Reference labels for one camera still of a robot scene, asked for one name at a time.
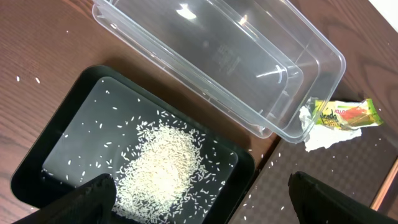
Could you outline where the yellow green snack wrapper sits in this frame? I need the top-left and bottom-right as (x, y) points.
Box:
(313, 98), (383, 130)

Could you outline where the clear plastic bin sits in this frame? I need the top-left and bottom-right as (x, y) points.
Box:
(92, 0), (346, 143)

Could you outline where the dark brown serving tray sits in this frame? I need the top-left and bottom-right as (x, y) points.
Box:
(231, 100), (397, 224)

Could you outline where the pile of white rice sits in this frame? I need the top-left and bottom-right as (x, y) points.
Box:
(113, 123), (208, 223)

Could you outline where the silver foil wrapper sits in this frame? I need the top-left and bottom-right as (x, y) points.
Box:
(299, 98), (362, 152)

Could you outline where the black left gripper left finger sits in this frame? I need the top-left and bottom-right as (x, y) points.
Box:
(13, 174), (116, 224)

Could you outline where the wooden chopstick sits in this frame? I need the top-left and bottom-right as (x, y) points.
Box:
(370, 159), (398, 211)

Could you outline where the black waste tray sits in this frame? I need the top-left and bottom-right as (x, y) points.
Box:
(11, 65), (255, 223)

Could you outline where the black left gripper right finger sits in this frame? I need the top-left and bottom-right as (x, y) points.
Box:
(288, 171), (397, 224)

